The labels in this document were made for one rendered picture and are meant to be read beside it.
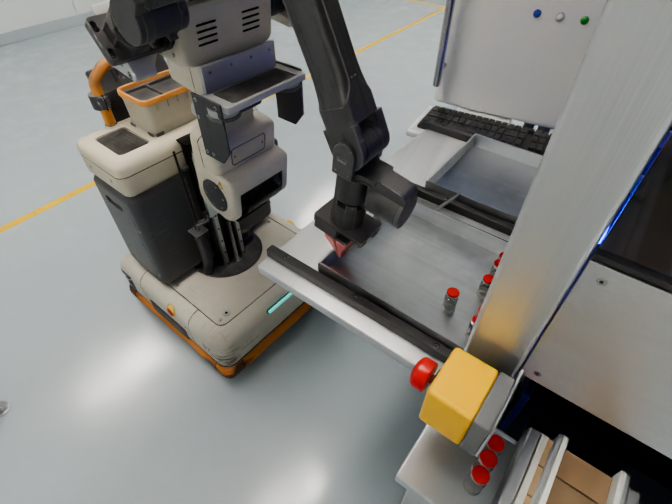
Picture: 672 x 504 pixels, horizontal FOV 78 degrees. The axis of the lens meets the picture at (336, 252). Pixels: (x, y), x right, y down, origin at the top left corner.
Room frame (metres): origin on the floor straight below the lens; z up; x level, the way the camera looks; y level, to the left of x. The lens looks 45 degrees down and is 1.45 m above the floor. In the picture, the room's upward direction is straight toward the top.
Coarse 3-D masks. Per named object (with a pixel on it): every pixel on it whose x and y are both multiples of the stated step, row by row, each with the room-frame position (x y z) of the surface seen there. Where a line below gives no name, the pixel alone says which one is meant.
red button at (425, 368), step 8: (424, 360) 0.25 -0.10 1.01; (432, 360) 0.25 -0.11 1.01; (416, 368) 0.24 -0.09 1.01; (424, 368) 0.24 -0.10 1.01; (432, 368) 0.24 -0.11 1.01; (416, 376) 0.24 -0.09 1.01; (424, 376) 0.23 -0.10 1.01; (432, 376) 0.24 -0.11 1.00; (416, 384) 0.23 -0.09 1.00; (424, 384) 0.23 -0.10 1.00
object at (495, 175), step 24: (480, 144) 0.94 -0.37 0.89; (504, 144) 0.91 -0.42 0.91; (456, 168) 0.85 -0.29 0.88; (480, 168) 0.85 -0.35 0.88; (504, 168) 0.85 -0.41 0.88; (528, 168) 0.85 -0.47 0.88; (456, 192) 0.71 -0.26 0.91; (480, 192) 0.75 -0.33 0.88; (504, 192) 0.75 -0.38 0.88; (504, 216) 0.64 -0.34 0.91
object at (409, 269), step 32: (384, 224) 0.64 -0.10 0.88; (416, 224) 0.64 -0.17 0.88; (448, 224) 0.63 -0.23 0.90; (352, 256) 0.55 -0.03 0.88; (384, 256) 0.55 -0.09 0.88; (416, 256) 0.55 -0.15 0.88; (448, 256) 0.55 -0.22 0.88; (480, 256) 0.55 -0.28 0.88; (352, 288) 0.46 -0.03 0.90; (384, 288) 0.47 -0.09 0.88; (416, 288) 0.47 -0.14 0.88; (416, 320) 0.38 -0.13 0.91; (448, 320) 0.40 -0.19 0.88
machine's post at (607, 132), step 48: (624, 0) 0.27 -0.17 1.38; (624, 48) 0.26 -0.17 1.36; (576, 96) 0.27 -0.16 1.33; (624, 96) 0.26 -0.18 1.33; (576, 144) 0.26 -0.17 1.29; (624, 144) 0.25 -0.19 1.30; (528, 192) 0.28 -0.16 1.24; (576, 192) 0.25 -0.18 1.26; (624, 192) 0.24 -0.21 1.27; (528, 240) 0.27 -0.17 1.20; (576, 240) 0.24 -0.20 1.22; (528, 288) 0.25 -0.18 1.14; (480, 336) 0.27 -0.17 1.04; (528, 336) 0.24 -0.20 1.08
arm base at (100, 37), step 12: (108, 12) 0.83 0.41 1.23; (96, 24) 0.83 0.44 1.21; (108, 24) 0.82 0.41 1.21; (96, 36) 0.82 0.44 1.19; (108, 36) 0.82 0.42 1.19; (120, 36) 0.81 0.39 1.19; (108, 48) 0.82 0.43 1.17; (120, 48) 0.82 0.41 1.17; (132, 48) 0.82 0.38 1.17; (144, 48) 0.83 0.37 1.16; (156, 48) 0.87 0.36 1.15; (108, 60) 0.80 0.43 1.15; (120, 60) 0.81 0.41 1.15; (132, 60) 0.84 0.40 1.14
